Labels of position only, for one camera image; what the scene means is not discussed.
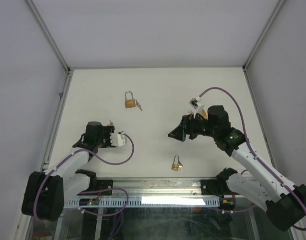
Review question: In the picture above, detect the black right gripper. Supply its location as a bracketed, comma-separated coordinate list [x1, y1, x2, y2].
[168, 111, 218, 142]

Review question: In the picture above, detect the large brass padlock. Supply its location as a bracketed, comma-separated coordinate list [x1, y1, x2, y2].
[200, 109, 208, 120]

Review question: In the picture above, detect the medium brass padlock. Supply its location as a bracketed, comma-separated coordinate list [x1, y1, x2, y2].
[124, 91, 136, 109]

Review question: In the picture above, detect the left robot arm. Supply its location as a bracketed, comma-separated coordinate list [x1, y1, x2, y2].
[21, 121, 115, 222]

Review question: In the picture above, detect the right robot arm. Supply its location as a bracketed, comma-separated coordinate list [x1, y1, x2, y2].
[168, 105, 306, 232]

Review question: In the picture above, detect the brass padlock with keys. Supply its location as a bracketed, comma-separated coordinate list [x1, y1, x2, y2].
[171, 155, 180, 171]

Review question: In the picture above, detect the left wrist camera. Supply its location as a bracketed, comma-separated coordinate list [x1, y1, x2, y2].
[110, 131, 127, 147]

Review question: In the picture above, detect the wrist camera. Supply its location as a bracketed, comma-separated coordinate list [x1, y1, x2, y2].
[110, 131, 127, 147]
[189, 96, 204, 117]

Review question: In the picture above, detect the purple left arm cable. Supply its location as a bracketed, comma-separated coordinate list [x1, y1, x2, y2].
[32, 132, 136, 222]

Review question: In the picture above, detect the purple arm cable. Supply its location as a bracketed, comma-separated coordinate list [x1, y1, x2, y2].
[199, 87, 306, 231]
[32, 132, 136, 222]

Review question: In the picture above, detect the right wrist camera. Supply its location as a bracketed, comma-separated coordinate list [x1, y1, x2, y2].
[189, 96, 204, 117]

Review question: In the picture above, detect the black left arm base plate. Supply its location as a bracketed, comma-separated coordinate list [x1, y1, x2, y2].
[78, 179, 114, 196]

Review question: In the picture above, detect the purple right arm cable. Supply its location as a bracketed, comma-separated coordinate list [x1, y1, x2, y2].
[199, 87, 306, 231]

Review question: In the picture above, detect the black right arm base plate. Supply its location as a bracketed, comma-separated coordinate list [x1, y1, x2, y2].
[200, 179, 233, 198]

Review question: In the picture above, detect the aluminium front rail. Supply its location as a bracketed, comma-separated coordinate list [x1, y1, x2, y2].
[62, 176, 243, 198]

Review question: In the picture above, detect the grey slotted cable duct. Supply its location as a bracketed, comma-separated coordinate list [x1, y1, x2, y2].
[64, 196, 220, 209]

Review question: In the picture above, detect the left aluminium frame post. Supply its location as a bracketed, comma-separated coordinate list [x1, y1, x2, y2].
[24, 0, 70, 73]

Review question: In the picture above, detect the aluminium frame post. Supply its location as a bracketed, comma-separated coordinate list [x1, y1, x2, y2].
[242, 0, 287, 72]
[24, 0, 70, 73]

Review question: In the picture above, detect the right aluminium frame post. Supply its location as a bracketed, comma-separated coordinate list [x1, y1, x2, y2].
[242, 0, 287, 72]

